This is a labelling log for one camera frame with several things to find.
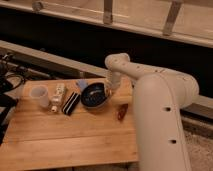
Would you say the dark ceramic bowl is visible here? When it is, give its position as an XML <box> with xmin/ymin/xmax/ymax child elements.
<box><xmin>81</xmin><ymin>82</ymin><xmax>110</xmax><ymax>108</ymax></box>

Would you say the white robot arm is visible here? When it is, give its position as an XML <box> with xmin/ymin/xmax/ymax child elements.
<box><xmin>105</xmin><ymin>53</ymin><xmax>199</xmax><ymax>171</ymax></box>

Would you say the red brown small object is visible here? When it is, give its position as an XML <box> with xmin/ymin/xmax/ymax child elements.
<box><xmin>117</xmin><ymin>104</ymin><xmax>128</xmax><ymax>121</ymax></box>

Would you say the black striped box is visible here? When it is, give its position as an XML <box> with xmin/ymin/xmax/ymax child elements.
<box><xmin>62</xmin><ymin>92</ymin><xmax>80</xmax><ymax>115</ymax></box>

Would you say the white tube bottle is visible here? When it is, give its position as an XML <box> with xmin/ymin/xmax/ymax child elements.
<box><xmin>51</xmin><ymin>83</ymin><xmax>67</xmax><ymax>113</ymax></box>

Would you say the translucent plastic cup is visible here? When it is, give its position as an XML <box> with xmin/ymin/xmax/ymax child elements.
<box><xmin>29</xmin><ymin>85</ymin><xmax>50</xmax><ymax>108</ymax></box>

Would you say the wooden board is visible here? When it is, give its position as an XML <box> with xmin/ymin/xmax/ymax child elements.
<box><xmin>0</xmin><ymin>79</ymin><xmax>137</xmax><ymax>170</ymax></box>

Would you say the round metal knob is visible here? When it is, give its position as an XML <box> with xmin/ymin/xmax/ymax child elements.
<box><xmin>32</xmin><ymin>1</ymin><xmax>43</xmax><ymax>12</ymax></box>

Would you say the metal bracket centre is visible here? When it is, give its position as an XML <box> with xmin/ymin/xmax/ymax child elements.
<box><xmin>103</xmin><ymin>0</ymin><xmax>113</xmax><ymax>24</ymax></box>

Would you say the metal bracket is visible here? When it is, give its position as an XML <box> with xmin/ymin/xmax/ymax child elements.
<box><xmin>162</xmin><ymin>0</ymin><xmax>183</xmax><ymax>36</ymax></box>
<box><xmin>103</xmin><ymin>0</ymin><xmax>113</xmax><ymax>24</ymax></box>

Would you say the metal bracket right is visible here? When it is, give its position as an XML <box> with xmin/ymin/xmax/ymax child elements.
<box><xmin>162</xmin><ymin>0</ymin><xmax>183</xmax><ymax>36</ymax></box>

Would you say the black cables and equipment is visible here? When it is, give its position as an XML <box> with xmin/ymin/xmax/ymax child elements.
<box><xmin>0</xmin><ymin>52</ymin><xmax>29</xmax><ymax>144</ymax></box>

